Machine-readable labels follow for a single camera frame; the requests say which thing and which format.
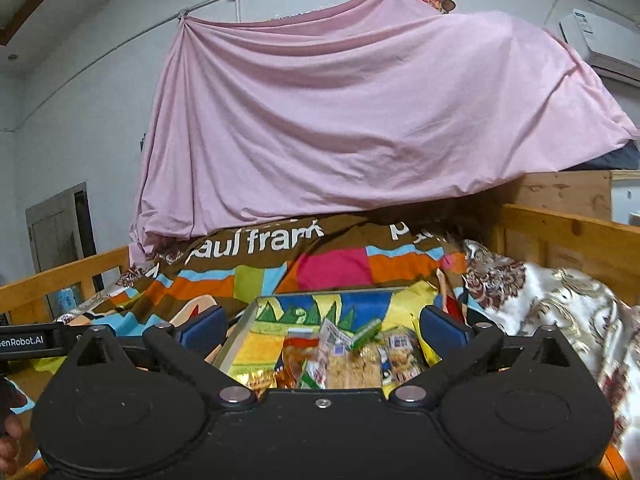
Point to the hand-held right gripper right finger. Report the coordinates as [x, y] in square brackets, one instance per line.
[442, 332]

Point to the gold yellow candy packet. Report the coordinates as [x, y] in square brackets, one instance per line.
[255, 379]

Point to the pink bed sheet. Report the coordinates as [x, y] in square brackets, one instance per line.
[350, 110]

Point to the clear biscuit packet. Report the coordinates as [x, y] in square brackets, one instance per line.
[400, 355]

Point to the grey door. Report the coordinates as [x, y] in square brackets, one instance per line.
[55, 230]

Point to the dark cloth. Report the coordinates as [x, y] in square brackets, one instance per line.
[620, 157]

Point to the wooden bed frame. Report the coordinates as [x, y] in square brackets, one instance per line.
[565, 230]

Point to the wooden crate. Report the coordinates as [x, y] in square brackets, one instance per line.
[565, 190]

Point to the person's left hand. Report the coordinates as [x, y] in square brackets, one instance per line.
[9, 435]

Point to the dinosaur print metal tray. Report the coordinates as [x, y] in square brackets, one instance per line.
[300, 305]

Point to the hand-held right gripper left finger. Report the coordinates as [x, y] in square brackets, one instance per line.
[204, 331]

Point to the floral satin blanket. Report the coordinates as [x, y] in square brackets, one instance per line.
[565, 295]

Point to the white air conditioner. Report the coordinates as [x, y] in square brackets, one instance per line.
[595, 35]

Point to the beige cracker packet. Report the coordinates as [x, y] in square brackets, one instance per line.
[312, 375]

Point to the clear meat floss cake packet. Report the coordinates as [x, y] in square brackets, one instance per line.
[350, 367]

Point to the colourful printed blanket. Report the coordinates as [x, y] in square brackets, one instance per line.
[250, 280]

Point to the green stick packet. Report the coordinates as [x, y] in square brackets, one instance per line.
[367, 334]

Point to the orange snack packet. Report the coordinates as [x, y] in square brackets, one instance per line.
[295, 355]

